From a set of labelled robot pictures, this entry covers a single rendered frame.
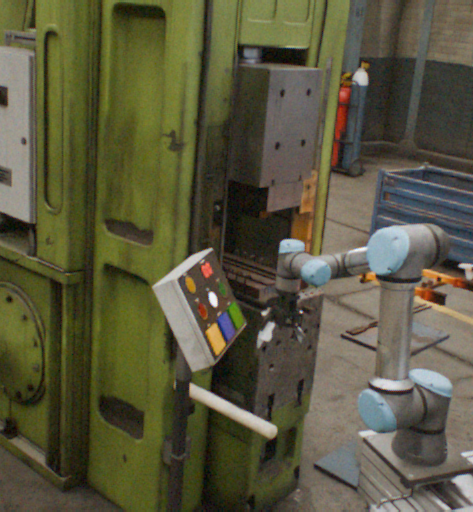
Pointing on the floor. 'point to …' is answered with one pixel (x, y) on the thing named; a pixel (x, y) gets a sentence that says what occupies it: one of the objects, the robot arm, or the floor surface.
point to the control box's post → (179, 432)
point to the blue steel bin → (438, 207)
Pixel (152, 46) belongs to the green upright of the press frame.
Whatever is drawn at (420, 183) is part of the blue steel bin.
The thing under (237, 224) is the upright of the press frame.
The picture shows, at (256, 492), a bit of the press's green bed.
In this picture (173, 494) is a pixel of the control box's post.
